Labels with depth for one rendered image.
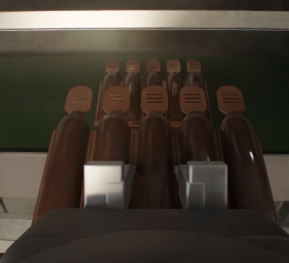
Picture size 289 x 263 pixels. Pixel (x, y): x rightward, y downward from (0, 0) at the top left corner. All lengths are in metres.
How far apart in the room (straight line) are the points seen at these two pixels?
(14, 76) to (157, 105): 0.27
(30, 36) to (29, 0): 0.09
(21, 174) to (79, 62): 0.15
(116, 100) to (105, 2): 0.33
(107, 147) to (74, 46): 0.29
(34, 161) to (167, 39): 0.20
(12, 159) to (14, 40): 0.17
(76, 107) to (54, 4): 0.34
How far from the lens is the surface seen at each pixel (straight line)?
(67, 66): 0.45
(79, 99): 0.22
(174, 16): 0.44
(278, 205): 0.71
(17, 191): 0.41
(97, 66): 0.45
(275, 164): 0.36
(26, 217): 1.01
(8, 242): 0.43
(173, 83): 0.37
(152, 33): 0.45
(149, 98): 0.21
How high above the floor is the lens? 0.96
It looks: 46 degrees down
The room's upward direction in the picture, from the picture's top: 2 degrees clockwise
